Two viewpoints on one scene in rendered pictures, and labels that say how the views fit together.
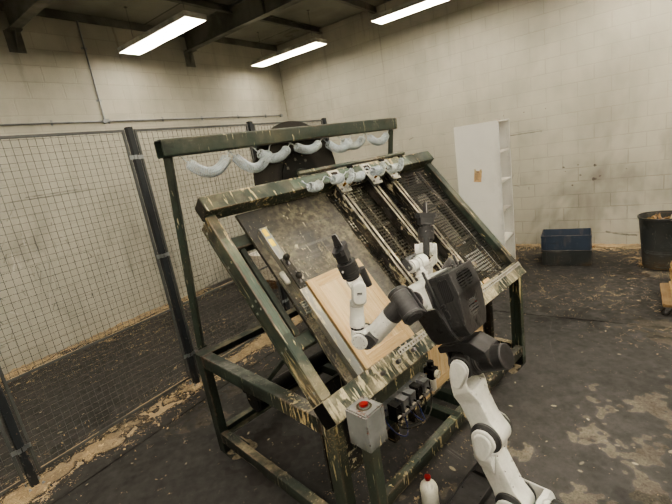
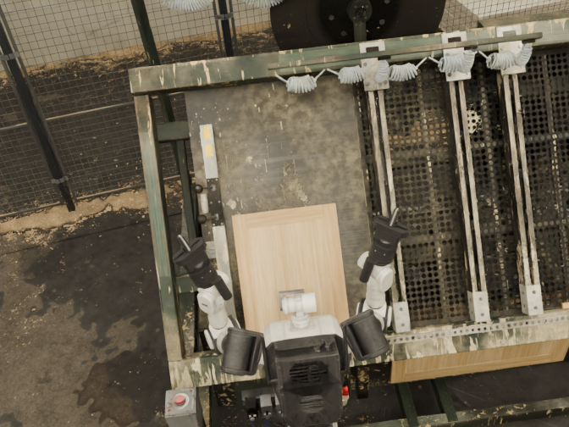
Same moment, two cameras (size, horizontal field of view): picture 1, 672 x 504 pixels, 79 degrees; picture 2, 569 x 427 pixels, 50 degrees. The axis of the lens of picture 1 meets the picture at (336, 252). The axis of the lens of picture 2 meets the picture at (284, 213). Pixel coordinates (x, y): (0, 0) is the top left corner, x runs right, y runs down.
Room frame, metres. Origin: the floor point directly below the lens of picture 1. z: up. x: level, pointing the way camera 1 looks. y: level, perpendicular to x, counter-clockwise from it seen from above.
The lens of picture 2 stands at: (0.83, -1.23, 2.99)
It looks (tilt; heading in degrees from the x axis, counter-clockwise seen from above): 41 degrees down; 41
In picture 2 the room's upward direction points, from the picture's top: 6 degrees counter-clockwise
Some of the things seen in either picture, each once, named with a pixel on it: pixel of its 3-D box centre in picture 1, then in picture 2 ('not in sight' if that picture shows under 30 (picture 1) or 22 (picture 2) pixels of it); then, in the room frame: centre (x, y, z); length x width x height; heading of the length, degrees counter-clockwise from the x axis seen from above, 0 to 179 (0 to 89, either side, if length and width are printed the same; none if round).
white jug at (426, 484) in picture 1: (429, 490); not in sight; (1.84, -0.30, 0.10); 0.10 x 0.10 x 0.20
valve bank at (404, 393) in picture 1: (414, 396); (295, 403); (1.86, -0.29, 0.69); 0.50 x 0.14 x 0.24; 133
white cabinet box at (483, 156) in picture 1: (486, 196); not in sight; (5.75, -2.26, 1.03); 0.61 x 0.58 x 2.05; 143
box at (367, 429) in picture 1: (366, 424); (184, 413); (1.51, -0.01, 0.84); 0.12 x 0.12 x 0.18; 43
